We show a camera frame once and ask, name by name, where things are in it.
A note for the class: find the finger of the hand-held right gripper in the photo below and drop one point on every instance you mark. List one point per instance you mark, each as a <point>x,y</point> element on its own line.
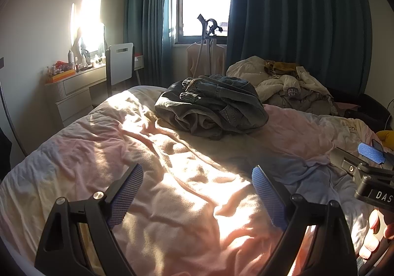
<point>371,153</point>
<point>344,160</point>

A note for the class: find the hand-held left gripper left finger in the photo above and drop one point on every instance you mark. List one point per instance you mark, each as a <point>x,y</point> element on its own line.
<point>126,196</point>

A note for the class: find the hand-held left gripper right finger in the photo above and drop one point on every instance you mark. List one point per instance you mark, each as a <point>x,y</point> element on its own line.
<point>267,189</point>

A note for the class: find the grey denim pants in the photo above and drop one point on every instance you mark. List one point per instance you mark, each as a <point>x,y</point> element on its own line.
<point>172,106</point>

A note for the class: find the blue denim jeans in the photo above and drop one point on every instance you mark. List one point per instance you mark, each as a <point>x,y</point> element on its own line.
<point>234,94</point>

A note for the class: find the pile of cream clothes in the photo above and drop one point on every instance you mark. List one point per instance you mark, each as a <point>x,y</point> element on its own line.
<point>277,82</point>

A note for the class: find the person's right hand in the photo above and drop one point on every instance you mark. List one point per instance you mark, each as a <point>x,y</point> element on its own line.
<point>374,220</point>

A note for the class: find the yellow banana plush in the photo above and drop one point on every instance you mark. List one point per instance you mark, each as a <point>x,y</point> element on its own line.
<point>386,137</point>

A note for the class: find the black leather chair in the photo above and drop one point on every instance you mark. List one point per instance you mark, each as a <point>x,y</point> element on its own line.
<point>369,106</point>

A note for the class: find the pink cloth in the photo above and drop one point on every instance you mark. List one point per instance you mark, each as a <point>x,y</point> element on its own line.
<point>347,106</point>

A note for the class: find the pastel pink cream blanket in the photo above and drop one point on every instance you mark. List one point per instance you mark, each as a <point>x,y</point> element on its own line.
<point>184,186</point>

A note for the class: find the cream jacket with purple cuff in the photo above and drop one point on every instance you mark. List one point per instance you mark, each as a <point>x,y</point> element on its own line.
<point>292,91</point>

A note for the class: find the mustard yellow garment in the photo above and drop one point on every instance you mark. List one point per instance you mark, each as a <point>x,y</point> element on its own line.
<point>286,66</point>

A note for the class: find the white vanity desk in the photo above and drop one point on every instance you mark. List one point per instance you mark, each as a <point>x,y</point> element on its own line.
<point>77,82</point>

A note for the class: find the white chair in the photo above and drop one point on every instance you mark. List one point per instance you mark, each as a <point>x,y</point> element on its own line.
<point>120,63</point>

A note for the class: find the orange box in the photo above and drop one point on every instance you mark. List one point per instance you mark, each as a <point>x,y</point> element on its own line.
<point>61,76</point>

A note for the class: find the group of cosmetics bottles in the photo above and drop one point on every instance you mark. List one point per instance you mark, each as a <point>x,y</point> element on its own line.
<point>84,62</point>

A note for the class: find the white spray bottle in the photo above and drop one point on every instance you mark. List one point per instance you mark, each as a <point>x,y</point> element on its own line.
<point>70,59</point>

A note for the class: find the teal curtain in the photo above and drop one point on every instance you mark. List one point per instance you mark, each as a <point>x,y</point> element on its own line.
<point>292,17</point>
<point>144,17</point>

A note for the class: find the garment steamer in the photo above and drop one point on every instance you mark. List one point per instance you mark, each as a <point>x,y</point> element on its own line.
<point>211,25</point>

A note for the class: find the vanity mirror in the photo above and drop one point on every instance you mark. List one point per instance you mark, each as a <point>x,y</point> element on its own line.
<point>92,17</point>

